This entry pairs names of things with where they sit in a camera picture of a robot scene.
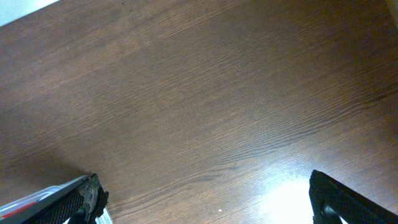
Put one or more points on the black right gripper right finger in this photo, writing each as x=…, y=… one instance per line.
x=333, y=202

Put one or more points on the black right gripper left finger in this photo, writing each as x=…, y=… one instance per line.
x=68, y=203

